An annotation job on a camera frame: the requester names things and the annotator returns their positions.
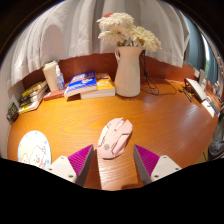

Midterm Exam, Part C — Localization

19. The white paper sheet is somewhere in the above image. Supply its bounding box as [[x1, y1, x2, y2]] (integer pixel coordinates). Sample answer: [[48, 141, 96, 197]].
[[201, 96, 221, 118]]

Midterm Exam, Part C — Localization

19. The cream tumbler cup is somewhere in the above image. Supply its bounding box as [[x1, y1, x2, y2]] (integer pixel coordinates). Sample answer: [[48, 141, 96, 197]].
[[42, 60, 60, 93]]

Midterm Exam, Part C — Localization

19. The yellow-cover book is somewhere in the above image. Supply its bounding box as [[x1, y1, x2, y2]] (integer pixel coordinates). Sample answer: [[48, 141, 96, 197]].
[[21, 79, 48, 98]]

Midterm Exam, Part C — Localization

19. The white and pink flower bunch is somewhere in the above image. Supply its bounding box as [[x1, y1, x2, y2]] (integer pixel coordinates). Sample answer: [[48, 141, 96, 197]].
[[96, 12, 163, 53]]

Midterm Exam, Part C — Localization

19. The white ceramic jug vase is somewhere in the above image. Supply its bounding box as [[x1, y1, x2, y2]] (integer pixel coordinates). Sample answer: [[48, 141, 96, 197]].
[[114, 45, 146, 98]]

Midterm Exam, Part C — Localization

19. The black book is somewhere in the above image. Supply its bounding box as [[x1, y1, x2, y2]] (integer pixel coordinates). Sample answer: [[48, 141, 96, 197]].
[[18, 93, 48, 108], [19, 87, 49, 103]]

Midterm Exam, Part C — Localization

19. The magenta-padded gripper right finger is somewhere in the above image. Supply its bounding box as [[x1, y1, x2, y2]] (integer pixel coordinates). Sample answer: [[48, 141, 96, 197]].
[[133, 143, 183, 186]]

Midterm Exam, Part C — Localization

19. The red-brown book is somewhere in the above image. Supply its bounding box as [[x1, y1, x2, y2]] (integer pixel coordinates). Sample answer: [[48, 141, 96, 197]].
[[42, 88, 68, 102]]

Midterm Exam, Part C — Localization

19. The white and yellow book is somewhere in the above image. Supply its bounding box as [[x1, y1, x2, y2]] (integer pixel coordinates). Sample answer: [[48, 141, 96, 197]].
[[18, 98, 46, 115]]

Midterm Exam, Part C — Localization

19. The white device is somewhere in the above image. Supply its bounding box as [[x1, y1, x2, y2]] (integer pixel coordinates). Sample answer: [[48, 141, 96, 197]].
[[184, 77, 208, 103]]

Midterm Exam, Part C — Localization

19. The pink computer mouse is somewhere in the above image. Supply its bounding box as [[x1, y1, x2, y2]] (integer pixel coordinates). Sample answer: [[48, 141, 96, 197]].
[[96, 117, 134, 160]]

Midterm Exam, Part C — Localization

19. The green mug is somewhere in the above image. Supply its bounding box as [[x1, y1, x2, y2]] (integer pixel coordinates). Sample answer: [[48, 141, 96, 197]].
[[6, 101, 20, 123]]

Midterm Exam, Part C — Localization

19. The black cable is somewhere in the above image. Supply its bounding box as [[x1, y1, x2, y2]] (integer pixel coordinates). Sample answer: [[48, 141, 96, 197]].
[[139, 49, 178, 97]]

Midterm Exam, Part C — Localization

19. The white curtain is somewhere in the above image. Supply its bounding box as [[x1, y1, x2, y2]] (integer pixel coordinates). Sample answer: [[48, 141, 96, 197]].
[[6, 0, 191, 92]]

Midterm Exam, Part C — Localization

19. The clear spray bottle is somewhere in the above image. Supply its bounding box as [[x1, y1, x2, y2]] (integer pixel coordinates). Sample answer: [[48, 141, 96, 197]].
[[55, 65, 66, 92]]

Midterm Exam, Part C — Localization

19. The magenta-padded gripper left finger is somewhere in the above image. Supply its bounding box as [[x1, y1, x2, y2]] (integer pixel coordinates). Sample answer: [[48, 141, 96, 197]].
[[46, 143, 95, 188]]

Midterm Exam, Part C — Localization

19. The yellow-orange book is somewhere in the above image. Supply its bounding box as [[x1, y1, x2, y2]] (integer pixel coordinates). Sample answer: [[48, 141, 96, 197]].
[[79, 72, 117, 100]]

